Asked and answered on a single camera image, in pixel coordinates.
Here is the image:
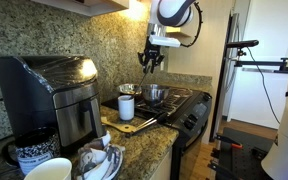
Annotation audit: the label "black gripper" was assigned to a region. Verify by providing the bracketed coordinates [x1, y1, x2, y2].
[137, 45, 166, 75]

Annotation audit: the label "deep stainless steel bowl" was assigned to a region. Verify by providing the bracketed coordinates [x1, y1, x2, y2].
[141, 83, 171, 108]

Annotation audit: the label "shallow silver bowl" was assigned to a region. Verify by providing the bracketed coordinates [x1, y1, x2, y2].
[118, 83, 143, 98]

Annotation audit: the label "white ceramic mug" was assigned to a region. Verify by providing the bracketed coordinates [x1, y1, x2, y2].
[117, 94, 135, 122]

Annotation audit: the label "black kitchen stove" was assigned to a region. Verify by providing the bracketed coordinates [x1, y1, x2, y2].
[101, 85, 213, 180]

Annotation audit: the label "light wooden spatula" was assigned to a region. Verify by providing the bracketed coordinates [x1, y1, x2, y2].
[100, 116, 138, 134]

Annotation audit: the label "black patterned mug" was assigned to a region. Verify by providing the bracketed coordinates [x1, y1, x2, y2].
[2, 128, 62, 176]

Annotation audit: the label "black kitchen tongs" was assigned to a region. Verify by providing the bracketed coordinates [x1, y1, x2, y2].
[125, 111, 169, 138]

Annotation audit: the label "white upper cabinet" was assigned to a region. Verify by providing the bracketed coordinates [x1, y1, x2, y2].
[30, 0, 130, 18]

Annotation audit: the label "white lower cabinets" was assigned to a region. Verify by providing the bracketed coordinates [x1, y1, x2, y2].
[148, 149, 174, 180]

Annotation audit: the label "patterned kitchen cloth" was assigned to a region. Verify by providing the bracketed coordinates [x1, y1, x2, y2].
[76, 131, 126, 180]

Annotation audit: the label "black steel air fryer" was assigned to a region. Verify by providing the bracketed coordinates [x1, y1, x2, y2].
[0, 55, 104, 152]

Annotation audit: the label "black perforated robot cart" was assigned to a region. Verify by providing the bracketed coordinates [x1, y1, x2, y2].
[207, 127, 276, 180]

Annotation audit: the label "white paper cup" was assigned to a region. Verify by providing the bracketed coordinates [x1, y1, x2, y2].
[23, 157, 73, 180]

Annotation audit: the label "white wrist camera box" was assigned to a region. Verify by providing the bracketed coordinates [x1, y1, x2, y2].
[148, 34, 182, 49]

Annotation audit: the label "metal wire stove grate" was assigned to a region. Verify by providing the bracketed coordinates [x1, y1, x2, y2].
[135, 87, 194, 114]

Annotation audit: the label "black stereo camera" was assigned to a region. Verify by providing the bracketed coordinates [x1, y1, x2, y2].
[226, 39, 260, 50]

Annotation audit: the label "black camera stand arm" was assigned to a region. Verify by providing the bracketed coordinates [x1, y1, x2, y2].
[233, 48, 288, 74]

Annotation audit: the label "black camera cable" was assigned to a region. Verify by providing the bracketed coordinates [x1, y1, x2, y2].
[246, 46, 282, 125]

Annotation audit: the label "orange handled clamp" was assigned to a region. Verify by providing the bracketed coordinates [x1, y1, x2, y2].
[215, 133, 244, 150]

